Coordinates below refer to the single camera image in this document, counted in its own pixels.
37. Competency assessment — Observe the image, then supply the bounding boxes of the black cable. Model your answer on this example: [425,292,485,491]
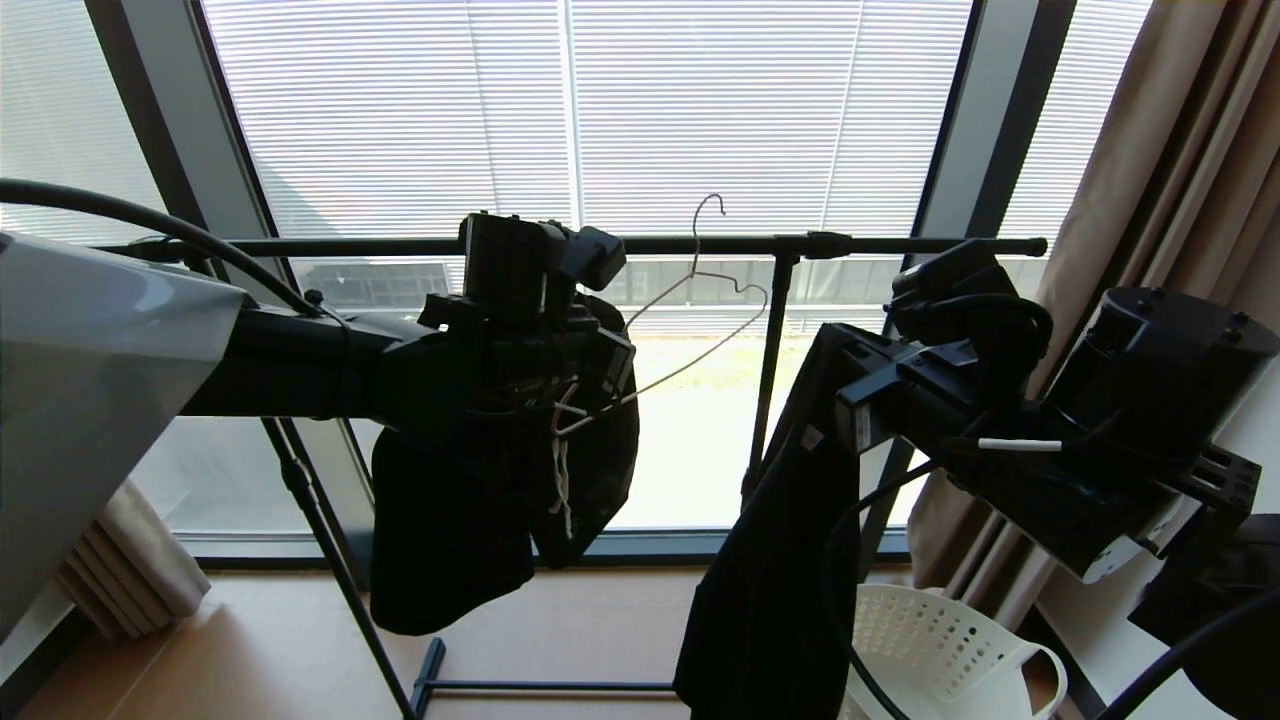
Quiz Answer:
[0,178,323,319]
[820,455,1280,720]

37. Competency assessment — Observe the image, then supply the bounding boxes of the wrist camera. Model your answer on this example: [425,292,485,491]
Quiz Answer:
[560,226,628,293]
[888,240,1023,333]

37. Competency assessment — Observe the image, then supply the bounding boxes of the black T-shirt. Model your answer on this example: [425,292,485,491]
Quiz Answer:
[673,322,871,720]

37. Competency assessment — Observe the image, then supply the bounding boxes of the window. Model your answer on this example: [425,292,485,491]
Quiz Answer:
[0,0,1156,561]

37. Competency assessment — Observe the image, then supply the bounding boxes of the brown curtain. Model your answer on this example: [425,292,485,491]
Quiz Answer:
[905,0,1280,631]
[55,480,213,641]

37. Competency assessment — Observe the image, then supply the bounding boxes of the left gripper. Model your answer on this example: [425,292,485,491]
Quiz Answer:
[500,325,638,411]

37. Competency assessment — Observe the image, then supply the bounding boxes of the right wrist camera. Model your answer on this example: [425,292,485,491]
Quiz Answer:
[888,240,1023,333]

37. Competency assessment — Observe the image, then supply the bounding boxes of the white laundry basket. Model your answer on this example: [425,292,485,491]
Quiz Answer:
[840,583,1069,720]

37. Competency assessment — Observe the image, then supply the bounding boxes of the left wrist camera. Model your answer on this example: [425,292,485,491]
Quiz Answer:
[560,226,628,293]

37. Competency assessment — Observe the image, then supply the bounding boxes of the black shorts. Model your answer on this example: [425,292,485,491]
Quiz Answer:
[370,290,641,637]

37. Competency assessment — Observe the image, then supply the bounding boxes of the pink clothes hanger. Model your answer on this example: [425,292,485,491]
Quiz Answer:
[555,193,769,436]

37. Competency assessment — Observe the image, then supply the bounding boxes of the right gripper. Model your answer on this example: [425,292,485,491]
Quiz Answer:
[835,340,991,456]

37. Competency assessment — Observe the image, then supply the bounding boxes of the black clothes rack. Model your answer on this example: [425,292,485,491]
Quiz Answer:
[95,230,1049,720]

